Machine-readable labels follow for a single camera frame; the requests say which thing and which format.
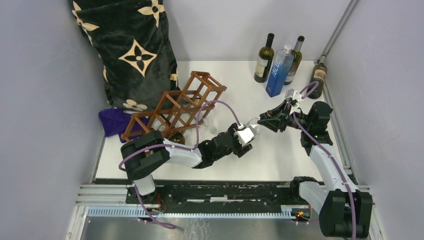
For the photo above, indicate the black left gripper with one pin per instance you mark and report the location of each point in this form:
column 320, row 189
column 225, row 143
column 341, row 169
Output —
column 240, row 152

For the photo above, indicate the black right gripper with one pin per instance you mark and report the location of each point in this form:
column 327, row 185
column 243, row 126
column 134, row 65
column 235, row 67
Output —
column 272, row 119

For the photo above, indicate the tall clear glass bottle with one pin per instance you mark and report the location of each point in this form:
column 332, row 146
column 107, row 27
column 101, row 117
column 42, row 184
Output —
column 198, row 121

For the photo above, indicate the blue square vodka bottle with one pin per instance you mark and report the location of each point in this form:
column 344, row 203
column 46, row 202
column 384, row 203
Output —
column 279, row 70

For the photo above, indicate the brown wooden wine rack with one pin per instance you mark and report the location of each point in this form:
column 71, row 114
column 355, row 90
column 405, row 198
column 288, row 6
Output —
column 177, row 109

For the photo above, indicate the green wine bottle black cap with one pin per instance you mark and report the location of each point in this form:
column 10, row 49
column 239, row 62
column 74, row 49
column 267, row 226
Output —
column 264, row 60

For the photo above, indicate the clear liquor bottle black cap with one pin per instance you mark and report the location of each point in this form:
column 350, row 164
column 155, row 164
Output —
column 253, row 123

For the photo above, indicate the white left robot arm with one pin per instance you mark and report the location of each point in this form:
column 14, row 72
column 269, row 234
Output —
column 142, row 156

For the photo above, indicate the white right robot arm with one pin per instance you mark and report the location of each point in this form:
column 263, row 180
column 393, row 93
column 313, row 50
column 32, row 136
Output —
column 343, row 209

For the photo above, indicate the green wine bottle grey cap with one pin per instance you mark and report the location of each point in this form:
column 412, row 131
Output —
column 297, row 54

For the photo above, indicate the purple cloth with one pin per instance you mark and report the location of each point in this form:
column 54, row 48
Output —
column 114, row 122

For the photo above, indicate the black floral plush blanket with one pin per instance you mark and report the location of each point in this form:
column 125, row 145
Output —
column 131, row 37

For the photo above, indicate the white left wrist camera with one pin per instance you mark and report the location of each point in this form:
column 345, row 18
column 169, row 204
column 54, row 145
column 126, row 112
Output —
column 245, row 136

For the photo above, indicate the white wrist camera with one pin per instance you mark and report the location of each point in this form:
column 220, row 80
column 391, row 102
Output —
column 245, row 136
column 294, row 98

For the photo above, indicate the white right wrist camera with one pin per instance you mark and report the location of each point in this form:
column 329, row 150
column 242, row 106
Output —
column 294, row 98

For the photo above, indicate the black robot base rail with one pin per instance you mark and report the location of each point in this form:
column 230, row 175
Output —
column 225, row 197

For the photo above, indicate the grey slotted cable duct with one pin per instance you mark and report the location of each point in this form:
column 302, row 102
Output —
column 138, row 212

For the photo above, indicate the grey aluminium wall rail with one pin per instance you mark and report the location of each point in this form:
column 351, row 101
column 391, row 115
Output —
column 340, row 26

